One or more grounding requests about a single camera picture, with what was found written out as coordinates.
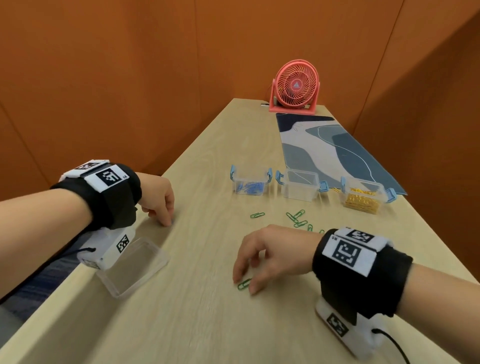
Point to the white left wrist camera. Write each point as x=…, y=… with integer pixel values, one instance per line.
x=101, y=247

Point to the black left wristband with tags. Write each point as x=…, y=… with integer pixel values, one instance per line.
x=112, y=206

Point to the black right wristband with tags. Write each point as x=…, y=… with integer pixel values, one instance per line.
x=386, y=288

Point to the person's left hand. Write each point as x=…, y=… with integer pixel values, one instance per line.
x=159, y=198

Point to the heap of blue paper clips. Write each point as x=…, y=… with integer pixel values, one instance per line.
x=249, y=188

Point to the single green paper clip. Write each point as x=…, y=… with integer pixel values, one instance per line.
x=244, y=284

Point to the person's right hand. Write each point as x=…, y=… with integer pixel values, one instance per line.
x=285, y=251

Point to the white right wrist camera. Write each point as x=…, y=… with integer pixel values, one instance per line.
x=360, y=337

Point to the clear plastic lid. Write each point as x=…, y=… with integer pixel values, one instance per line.
x=138, y=270

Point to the blue patterned desk mat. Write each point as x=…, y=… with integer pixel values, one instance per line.
x=352, y=157

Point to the black wristband with tags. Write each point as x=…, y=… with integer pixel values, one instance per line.
x=386, y=288
x=112, y=206

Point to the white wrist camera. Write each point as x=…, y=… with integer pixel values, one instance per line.
x=360, y=337
x=101, y=247

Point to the pink desk fan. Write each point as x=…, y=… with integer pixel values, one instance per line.
x=295, y=84

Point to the person's left forearm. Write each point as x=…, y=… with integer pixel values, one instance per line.
x=37, y=232

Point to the clear box with blue latches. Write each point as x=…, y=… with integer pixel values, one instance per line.
x=363, y=185
x=300, y=191
x=251, y=176

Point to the heap of gold paper clips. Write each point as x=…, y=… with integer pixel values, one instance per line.
x=360, y=203

